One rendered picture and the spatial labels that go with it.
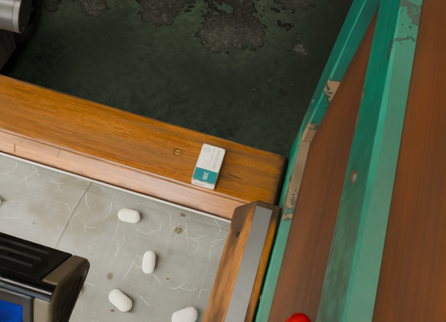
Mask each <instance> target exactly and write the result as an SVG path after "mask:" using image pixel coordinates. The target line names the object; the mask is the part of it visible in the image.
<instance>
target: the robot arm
mask: <svg viewBox="0 0 446 322"><path fill-rule="evenodd" d="M31 4H32V0H0V29H5V30H8V31H13V32H16V33H23V32H24V31H25V29H26V27H27V24H28V21H29V17H30V13H31Z"/></svg>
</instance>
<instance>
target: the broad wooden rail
mask: <svg viewBox="0 0 446 322"><path fill-rule="evenodd" d="M204 143H205V144H207V145H211V146H215V147H219V148H221V149H225V150H226V152H225V156H224V160H223V163H222V166H221V169H220V173H219V176H218V179H217V182H216V185H215V188H214V190H212V189H208V188H206V187H201V186H199V185H195V184H192V175H193V173H194V169H195V167H196V164H197V161H198V158H199V155H200V152H201V149H202V146H203V144H204ZM0 153H4V154H7V155H11V156H13V157H18V158H20V159H24V160H27V161H31V162H34V163H38V164H41V165H44V166H47V167H52V168H54V169H58V170H61V171H65V172H67V173H72V174H74V175H78V176H81V177H85V178H87V179H91V180H94V181H98V182H101V183H105V184H108V185H111V186H115V187H118V188H121V189H125V190H128V191H132V192H134V193H139V194H141V195H145V196H148V197H152V198H154V199H159V200H161V201H165V202H169V203H172V204H176V205H179V206H183V207H185V208H189V209H192V210H196V211H199V212H203V213H206V214H209V215H212V216H216V217H219V218H223V219H226V220H230V221H231V220H232V216H233V213H234V209H235V208H237V207H239V206H242V205H244V204H248V203H250V202H254V201H262V202H266V203H269V204H273V205H276V206H277V203H278V200H279V195H280V192H281V188H282V184H283V180H284V176H285V172H286V169H287V164H288V158H287V157H284V156H282V155H278V154H275V153H271V152H268V151H264V150H261V149H257V148H254V147H250V146H247V145H243V144H241V143H236V142H233V141H229V140H227V139H222V138H219V137H215V136H213V135H208V134H206V133H202V132H199V131H195V130H192V129H188V128H185V127H181V126H178V125H174V124H171V123H167V122H164V121H160V120H156V119H153V118H149V117H146V116H142V115H139V114H135V113H133V112H129V111H125V110H121V109H119V108H115V107H111V106H107V105H105V104H101V103H97V102H94V101H91V100H87V99H84V98H80V97H77V96H73V95H70V94H66V93H63V92H59V91H56V90H52V89H50V88H45V87H42V86H38V85H36V84H31V83H28V82H24V81H22V80H17V79H14V78H10V77H8V76H4V75H1V74H0Z"/></svg>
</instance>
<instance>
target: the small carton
mask: <svg viewBox="0 0 446 322"><path fill-rule="evenodd" d="M225 152H226V150H225V149H221V148H219V147H215V146H211V145H207V144H205V143H204V144H203V146H202V149H201V152H200V155H199V158H198V161H197V164H196V167H195V169H194V173H193V175H192V184H195V185H199V186H201V187H206V188H208V189H212V190H214V188H215V185H216V182H217V179H218V176H219V173H220V169H221V166H222V163H223V160H224V156H225Z"/></svg>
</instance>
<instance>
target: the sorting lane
mask: <svg viewBox="0 0 446 322"><path fill-rule="evenodd" d="M0 199H1V204H0V232H2V233H5V234H9V235H11V236H16V237H18V238H22V239H25V240H28V241H31V242H35V243H37V244H42V245H44V246H48V247H51V248H54V249H57V250H61V251H63V252H68V253H70V254H72V255H77V256H81V257H83V258H86V259H88V261H89V263H90V269H89V272H88V275H87V276H86V279H85V282H84V285H83V286H82V293H81V294H80V295H79V296H78V299H77V302H76V304H75V306H74V309H73V312H72V314H71V316H70V319H69V322H172V320H171V319H172V316H173V313H175V312H176V311H180V310H182V309H185V308H187V307H194V308H195V309H196V310H197V311H198V319H197V320H196V321H195V322H202V320H203V317H204V314H205V311H206V308H207V306H208V300H209V297H210V294H211V291H212V287H213V284H214V280H215V277H216V273H217V271H218V267H219V263H220V259H221V256H222V252H223V249H224V245H225V242H226V238H227V235H228V232H229V228H230V223H231V221H230V220H226V219H223V218H219V217H216V216H212V215H209V214H206V213H203V212H199V211H196V210H192V209H189V208H185V207H183V206H179V205H176V204H172V203H169V202H165V201H161V200H159V199H154V198H152V197H148V196H145V195H141V194H139V193H134V192H132V191H128V190H125V189H121V188H118V187H115V186H111V185H108V184H105V183H101V182H98V181H94V180H91V179H87V178H85V177H81V176H78V175H74V174H72V173H67V172H65V171H61V170H58V169H54V168H52V167H47V166H44V165H41V164H38V163H34V162H31V161H27V160H24V159H20V158H18V157H13V156H11V155H7V154H4V153H0ZM123 208H127V209H131V210H136V211H138V212H139V213H140V215H141V218H140V220H139V221H138V222H136V223H131V222H125V221H122V220H120V219H119V217H118V212H119V211H120V210H121V209H123ZM148 251H152V252H154V253H155V255H156V262H155V269H154V271H153V272H152V273H150V274H146V273H145V272H144V271H143V270H142V264H143V256H144V254H145V253H146V252H148ZM114 289H120V290H121V291H122V292H123V293H124V294H125V295H126V296H128V298H130V299H131V301H132V306H131V309H130V310H129V311H120V310H119V309H118V308H117V307H116V306H115V305H114V304H113V303H111V302H110V300H109V294H110V292H111V291H112V290H114Z"/></svg>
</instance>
